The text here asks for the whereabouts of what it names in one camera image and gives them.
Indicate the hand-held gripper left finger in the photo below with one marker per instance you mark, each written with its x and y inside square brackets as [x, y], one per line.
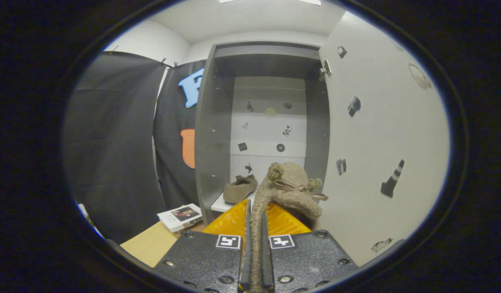
[246, 260]

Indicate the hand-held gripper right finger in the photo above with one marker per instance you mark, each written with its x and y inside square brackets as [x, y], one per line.
[268, 264]

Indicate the brown fluffy shoe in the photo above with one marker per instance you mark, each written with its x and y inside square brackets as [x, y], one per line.
[287, 195]
[240, 190]

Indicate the grey shoe cabinet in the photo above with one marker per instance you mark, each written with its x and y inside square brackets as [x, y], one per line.
[211, 142]

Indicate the grey shoe cabinet door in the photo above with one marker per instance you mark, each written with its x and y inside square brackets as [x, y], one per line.
[376, 142]

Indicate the metal door hinge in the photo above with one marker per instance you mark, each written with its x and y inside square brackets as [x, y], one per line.
[325, 68]

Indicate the dark book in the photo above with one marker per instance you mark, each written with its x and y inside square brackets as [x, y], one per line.
[195, 225]

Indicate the white book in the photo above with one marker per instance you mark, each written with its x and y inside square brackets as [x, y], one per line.
[179, 216]

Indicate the black backdrop cloth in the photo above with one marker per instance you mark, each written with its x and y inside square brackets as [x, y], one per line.
[112, 142]

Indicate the long ceiling light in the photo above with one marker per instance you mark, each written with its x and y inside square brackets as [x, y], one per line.
[311, 2]

